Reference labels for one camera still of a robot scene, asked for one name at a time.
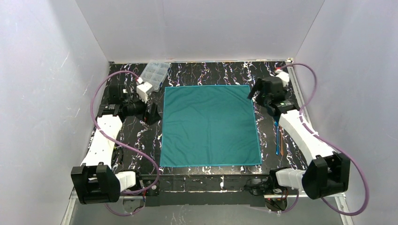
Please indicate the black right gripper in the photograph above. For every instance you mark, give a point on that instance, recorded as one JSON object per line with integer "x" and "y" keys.
{"x": 261, "y": 92}

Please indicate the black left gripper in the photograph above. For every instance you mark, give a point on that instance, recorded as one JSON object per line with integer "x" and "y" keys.
{"x": 149, "y": 111}

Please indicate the teal cloth napkin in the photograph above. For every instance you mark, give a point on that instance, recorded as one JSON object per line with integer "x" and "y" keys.
{"x": 209, "y": 125}

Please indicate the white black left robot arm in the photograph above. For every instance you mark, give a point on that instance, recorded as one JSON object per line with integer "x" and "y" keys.
{"x": 94, "y": 181}

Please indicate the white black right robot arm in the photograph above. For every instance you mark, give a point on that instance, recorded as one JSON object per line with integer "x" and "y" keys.
{"x": 327, "y": 172}

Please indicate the clear plastic screw organizer box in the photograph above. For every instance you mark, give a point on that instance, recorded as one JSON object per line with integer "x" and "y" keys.
{"x": 155, "y": 73}

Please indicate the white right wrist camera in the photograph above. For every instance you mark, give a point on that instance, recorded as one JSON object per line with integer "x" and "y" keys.
{"x": 284, "y": 76}

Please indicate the aluminium right side rail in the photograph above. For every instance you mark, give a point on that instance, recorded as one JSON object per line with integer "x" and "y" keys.
{"x": 301, "y": 101}

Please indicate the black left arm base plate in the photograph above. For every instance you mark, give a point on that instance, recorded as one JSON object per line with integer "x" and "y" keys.
{"x": 141, "y": 183}

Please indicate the aluminium front frame rail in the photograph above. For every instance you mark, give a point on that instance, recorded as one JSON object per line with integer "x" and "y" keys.
{"x": 216, "y": 187}

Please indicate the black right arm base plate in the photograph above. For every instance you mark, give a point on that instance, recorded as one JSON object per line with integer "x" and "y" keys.
{"x": 265, "y": 186}

